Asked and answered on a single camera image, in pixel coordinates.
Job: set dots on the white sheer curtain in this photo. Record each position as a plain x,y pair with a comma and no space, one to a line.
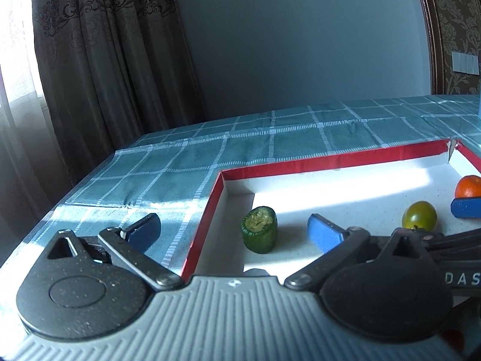
18,101

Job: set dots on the red tomato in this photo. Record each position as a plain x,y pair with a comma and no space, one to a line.
453,340

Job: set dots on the white wall switch panel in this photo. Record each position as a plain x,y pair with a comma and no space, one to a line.
466,62

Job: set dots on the red shallow cardboard box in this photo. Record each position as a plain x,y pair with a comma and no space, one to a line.
338,195

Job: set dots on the brown patterned curtain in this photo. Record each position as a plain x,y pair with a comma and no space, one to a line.
112,64

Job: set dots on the green tomato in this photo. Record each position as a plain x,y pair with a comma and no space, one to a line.
419,215

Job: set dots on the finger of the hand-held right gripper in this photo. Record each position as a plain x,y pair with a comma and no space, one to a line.
451,241
466,207

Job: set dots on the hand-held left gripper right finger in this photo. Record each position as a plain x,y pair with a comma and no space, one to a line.
325,233

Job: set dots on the green bell pepper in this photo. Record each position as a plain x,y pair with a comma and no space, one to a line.
259,234

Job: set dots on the orange mandarin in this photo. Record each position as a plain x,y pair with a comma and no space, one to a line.
469,187

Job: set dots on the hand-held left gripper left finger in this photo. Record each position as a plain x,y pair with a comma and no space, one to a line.
144,232

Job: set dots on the dark wooden wall moulding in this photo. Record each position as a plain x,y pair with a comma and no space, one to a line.
432,34

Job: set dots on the teal checked tablecloth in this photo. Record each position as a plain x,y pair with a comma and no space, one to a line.
263,135

